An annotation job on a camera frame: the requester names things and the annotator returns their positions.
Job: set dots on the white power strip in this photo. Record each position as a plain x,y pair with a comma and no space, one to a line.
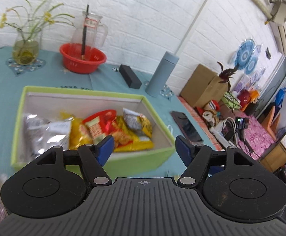
218,136

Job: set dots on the glass pitcher with straw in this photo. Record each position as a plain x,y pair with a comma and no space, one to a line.
90,31

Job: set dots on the smartphone with red case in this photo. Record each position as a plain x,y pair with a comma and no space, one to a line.
186,127

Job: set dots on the black rectangular case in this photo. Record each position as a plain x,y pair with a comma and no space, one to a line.
130,77

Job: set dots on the yellow snack packet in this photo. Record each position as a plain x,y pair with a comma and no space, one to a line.
79,134

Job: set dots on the red plastic basket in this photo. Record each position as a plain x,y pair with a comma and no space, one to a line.
74,61

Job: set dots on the blue paper fan decoration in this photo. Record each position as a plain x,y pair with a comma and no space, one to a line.
245,58

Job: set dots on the grey blue thermos bottle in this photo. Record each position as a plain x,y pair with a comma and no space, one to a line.
162,73

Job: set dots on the glass vase with yellow flowers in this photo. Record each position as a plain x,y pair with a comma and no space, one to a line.
29,21

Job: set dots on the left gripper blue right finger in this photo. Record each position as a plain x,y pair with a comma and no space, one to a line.
185,150

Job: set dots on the brown cardboard box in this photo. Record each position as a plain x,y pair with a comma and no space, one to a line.
203,86

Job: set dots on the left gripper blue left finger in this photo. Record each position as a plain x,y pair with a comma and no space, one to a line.
103,150

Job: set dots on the large yellow snack bag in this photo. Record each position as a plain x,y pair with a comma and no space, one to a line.
133,140

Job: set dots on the green cardboard box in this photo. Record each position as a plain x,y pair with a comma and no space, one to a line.
49,102

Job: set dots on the silver foil snack bag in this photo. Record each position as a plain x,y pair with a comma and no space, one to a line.
41,134

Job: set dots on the orange cracker snack bag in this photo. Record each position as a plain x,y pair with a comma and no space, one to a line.
104,123

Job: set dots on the white air conditioner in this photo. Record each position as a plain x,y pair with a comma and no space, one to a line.
278,25

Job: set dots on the dark purple potted plant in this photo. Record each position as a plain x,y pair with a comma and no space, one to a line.
226,74

